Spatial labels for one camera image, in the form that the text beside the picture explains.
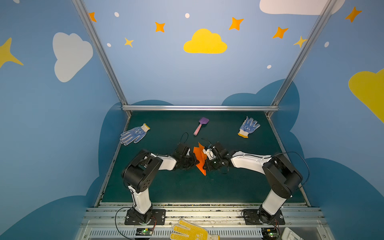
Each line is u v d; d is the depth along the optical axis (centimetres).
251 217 75
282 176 47
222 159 71
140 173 49
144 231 72
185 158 83
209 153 82
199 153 93
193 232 70
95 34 77
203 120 115
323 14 72
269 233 72
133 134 107
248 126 114
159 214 76
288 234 69
